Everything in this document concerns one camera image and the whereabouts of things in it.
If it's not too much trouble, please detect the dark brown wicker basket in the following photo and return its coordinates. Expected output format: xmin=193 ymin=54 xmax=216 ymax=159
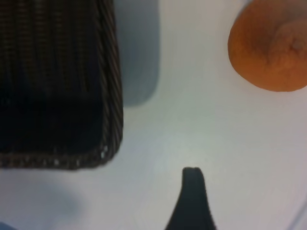
xmin=0 ymin=0 xmax=124 ymax=171

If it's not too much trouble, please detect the orange with knobbed top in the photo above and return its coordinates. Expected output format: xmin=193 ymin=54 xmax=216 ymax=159
xmin=227 ymin=0 xmax=307 ymax=93

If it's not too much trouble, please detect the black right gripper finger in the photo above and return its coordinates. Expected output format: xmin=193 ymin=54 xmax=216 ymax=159
xmin=164 ymin=167 xmax=217 ymax=230

